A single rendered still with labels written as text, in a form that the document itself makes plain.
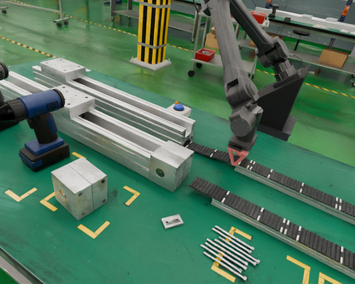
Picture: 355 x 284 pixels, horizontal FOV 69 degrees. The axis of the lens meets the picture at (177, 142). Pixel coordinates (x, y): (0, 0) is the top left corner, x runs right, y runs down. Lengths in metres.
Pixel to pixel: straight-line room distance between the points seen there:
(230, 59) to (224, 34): 0.09
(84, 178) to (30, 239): 0.17
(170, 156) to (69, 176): 0.27
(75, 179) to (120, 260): 0.21
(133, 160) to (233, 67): 0.41
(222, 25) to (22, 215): 0.77
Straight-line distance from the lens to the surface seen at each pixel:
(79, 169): 0.70
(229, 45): 0.86
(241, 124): 0.73
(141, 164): 0.79
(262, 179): 0.90
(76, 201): 0.66
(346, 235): 0.88
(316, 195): 0.90
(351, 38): 5.33
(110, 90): 1.14
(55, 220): 0.72
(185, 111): 1.07
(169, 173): 0.73
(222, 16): 0.92
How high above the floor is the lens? 1.33
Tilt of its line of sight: 34 degrees down
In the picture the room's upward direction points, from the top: 9 degrees clockwise
